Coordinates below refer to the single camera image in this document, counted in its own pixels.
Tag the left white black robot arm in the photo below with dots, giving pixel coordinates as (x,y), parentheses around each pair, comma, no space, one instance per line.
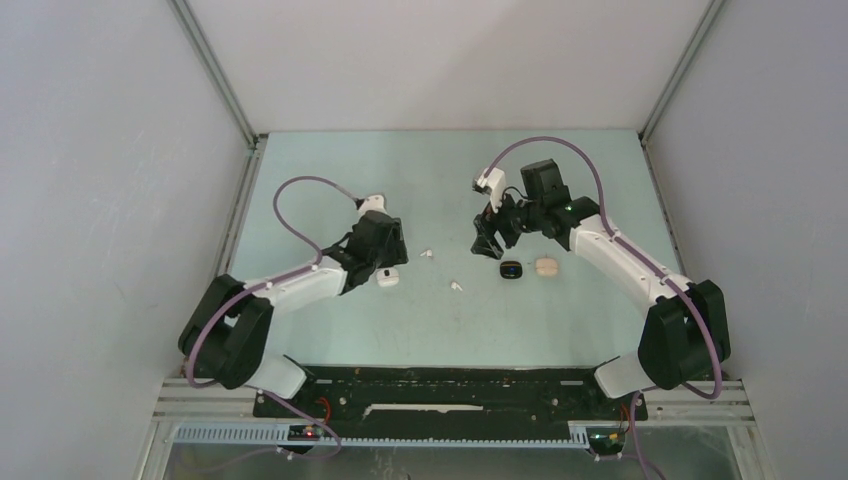
(228,332)

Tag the pink earbud charging case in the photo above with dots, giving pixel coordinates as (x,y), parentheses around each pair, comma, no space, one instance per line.
(546,267)

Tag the white earbud charging case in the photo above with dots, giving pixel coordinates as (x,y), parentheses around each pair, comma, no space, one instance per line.
(387,277)

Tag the aluminium rail frame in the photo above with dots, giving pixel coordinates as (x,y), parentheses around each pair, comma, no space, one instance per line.
(217,416)

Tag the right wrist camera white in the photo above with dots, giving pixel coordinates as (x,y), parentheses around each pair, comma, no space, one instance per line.
(493,184)

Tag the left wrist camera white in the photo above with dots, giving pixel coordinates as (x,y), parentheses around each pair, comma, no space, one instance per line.
(371,203)

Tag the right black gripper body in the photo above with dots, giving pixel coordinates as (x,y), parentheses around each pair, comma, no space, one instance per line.
(511,220)

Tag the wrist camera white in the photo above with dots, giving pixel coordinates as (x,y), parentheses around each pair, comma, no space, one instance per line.
(493,184)
(371,203)

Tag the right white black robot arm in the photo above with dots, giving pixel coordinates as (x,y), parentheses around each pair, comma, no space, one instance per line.
(685,333)

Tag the black earbud charging case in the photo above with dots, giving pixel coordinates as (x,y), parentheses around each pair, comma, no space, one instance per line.
(511,270)

